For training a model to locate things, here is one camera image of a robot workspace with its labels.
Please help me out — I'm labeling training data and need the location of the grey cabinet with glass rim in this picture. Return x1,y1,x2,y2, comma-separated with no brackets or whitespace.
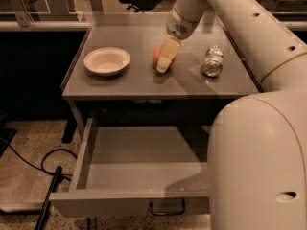
63,12,258,130

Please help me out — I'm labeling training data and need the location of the black drawer handle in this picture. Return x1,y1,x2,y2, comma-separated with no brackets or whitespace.
149,198,186,217

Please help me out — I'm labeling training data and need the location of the crushed silver can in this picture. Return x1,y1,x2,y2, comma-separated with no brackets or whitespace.
201,45,224,78

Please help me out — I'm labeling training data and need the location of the orange fruit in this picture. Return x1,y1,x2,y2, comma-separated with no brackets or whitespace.
153,46,176,69

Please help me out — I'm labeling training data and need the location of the black pole on floor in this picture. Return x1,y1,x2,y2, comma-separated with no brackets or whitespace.
35,166,62,230

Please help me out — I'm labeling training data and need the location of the black floor cable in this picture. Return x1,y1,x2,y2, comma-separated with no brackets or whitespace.
0,137,79,182

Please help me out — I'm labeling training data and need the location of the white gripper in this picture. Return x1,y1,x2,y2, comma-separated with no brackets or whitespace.
156,7,201,73

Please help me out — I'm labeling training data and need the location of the open grey top drawer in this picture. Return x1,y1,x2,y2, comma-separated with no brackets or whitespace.
51,118,210,218

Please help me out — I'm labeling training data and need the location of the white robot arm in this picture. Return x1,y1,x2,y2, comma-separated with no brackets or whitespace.
167,0,307,230

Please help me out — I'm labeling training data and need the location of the white paper bowl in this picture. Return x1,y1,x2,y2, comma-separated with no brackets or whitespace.
83,47,130,77

